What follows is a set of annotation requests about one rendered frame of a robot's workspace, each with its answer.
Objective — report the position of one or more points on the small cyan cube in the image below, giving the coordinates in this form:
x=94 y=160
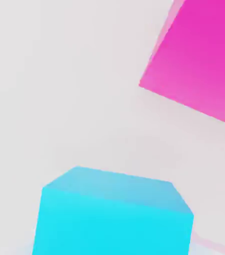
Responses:
x=112 y=223

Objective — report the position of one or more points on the large magenta box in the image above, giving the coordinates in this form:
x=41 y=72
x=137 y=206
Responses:
x=200 y=59

